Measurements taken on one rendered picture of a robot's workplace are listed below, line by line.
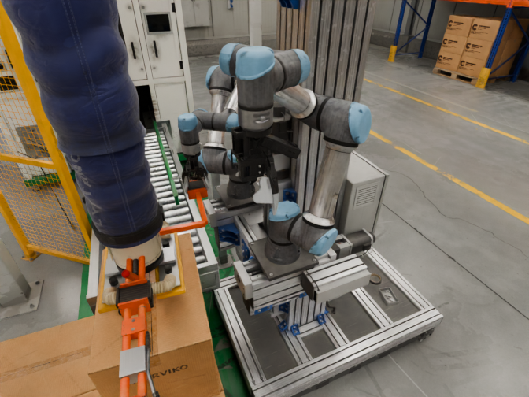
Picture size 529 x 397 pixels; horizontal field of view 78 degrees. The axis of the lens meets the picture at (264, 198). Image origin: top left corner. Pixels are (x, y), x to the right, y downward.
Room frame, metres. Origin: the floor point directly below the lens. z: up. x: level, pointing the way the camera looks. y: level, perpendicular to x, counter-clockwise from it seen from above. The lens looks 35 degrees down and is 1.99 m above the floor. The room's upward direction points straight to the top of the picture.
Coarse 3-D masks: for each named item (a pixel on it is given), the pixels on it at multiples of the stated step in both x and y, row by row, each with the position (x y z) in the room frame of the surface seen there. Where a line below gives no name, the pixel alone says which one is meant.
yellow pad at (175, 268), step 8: (176, 232) 1.08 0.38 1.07; (168, 240) 1.02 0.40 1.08; (176, 240) 1.03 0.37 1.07; (176, 248) 0.98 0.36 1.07; (176, 256) 0.93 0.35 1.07; (168, 264) 0.89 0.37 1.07; (176, 264) 0.89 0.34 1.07; (160, 272) 0.85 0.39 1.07; (168, 272) 0.84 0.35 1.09; (176, 272) 0.85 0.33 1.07; (160, 280) 0.80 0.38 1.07; (176, 280) 0.80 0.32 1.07; (176, 288) 0.77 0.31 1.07; (184, 288) 0.77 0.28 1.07; (160, 296) 0.74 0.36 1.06; (168, 296) 0.75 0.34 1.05
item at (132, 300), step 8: (136, 280) 0.69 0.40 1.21; (144, 280) 0.69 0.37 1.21; (120, 288) 0.67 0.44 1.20; (128, 288) 0.67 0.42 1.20; (136, 288) 0.67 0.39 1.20; (144, 288) 0.67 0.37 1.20; (152, 288) 0.69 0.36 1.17; (120, 296) 0.64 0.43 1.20; (128, 296) 0.64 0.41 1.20; (136, 296) 0.64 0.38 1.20; (144, 296) 0.64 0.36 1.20; (152, 296) 0.66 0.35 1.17; (120, 304) 0.60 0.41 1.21; (128, 304) 0.60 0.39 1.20; (136, 304) 0.61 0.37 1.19; (144, 304) 0.62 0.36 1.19; (152, 304) 0.63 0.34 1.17; (120, 312) 0.60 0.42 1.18; (136, 312) 0.61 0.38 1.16
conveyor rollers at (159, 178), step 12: (156, 144) 3.08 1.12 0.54; (156, 156) 2.82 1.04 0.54; (168, 156) 2.80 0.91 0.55; (156, 168) 2.57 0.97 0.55; (156, 180) 2.38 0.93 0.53; (168, 180) 2.35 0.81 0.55; (156, 192) 2.21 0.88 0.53; (168, 192) 2.17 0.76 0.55; (180, 192) 2.19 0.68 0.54; (168, 204) 2.01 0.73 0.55; (180, 204) 2.02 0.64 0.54; (168, 216) 1.89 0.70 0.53; (180, 216) 1.86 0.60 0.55; (192, 240) 1.61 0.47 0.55
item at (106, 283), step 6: (108, 252) 0.95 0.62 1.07; (108, 258) 0.92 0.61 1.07; (102, 270) 0.86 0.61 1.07; (102, 276) 0.83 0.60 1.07; (108, 276) 0.82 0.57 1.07; (114, 276) 0.80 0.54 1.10; (120, 276) 0.82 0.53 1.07; (102, 282) 0.80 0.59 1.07; (108, 282) 0.80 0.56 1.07; (114, 282) 0.78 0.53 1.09; (120, 282) 0.80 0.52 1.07; (102, 288) 0.77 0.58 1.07; (102, 306) 0.70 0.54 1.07; (108, 306) 0.70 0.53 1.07; (114, 306) 0.70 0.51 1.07; (102, 312) 0.69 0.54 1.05
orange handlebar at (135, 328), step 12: (204, 216) 1.04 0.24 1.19; (168, 228) 0.96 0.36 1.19; (180, 228) 0.97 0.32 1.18; (192, 228) 0.98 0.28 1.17; (132, 264) 0.78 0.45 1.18; (144, 264) 0.78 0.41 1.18; (144, 276) 0.72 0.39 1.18; (144, 312) 0.59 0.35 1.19; (132, 324) 0.55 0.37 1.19; (144, 324) 0.55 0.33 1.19; (132, 336) 0.52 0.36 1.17; (144, 336) 0.51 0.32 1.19; (120, 384) 0.39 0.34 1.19; (144, 384) 0.39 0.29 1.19; (120, 396) 0.36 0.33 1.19
